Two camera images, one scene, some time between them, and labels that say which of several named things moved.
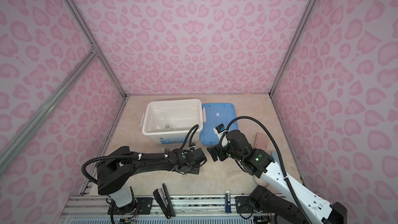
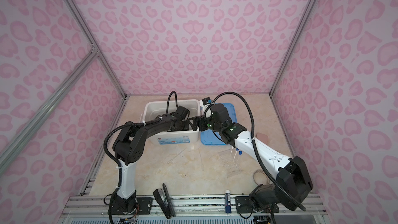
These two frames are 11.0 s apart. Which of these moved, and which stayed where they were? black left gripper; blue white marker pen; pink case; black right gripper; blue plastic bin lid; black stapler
Moved: black right gripper; black left gripper
Stayed: blue white marker pen; blue plastic bin lid; black stapler; pink case
